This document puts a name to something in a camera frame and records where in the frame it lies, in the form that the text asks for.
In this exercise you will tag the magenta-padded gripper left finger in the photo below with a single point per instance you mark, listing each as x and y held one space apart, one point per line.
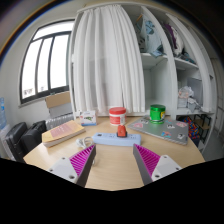
63 167

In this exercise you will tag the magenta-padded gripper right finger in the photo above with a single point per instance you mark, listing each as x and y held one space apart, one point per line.
163 166

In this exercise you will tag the orange charger block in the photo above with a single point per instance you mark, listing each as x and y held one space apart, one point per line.
121 131

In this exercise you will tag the yellow and pink book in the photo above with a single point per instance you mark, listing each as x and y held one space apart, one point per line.
61 132

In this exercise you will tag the silver laptop with stickers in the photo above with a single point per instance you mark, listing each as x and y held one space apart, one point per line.
160 130

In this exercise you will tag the black bag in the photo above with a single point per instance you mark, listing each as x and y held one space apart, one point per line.
33 135

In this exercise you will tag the white ribbed radiator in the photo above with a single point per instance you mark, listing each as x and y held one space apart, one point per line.
58 121

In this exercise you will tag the colourful patterned bag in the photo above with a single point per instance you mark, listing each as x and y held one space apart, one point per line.
193 128

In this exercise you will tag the light blue power strip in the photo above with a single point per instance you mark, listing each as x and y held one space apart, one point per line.
106 139

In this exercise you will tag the green metal tin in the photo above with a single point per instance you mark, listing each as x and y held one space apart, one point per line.
157 113

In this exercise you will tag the small white printed box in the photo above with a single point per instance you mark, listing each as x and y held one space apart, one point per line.
88 118

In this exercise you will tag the black suitcase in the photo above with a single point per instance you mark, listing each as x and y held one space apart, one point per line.
15 140

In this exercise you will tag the grey box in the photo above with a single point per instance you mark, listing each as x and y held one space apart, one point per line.
61 110

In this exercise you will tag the white jar with red lid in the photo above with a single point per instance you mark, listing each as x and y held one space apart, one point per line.
117 116

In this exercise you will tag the brown cardboard box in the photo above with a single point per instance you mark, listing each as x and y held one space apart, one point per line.
58 99

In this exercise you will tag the clear blue water bottle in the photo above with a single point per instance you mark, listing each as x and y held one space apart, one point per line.
2 113

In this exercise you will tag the white shelf unit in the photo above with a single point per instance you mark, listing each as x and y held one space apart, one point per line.
158 76

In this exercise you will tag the dark-framed window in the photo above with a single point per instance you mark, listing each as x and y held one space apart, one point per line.
46 63

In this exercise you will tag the white curtain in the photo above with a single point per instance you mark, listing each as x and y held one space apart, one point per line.
106 60

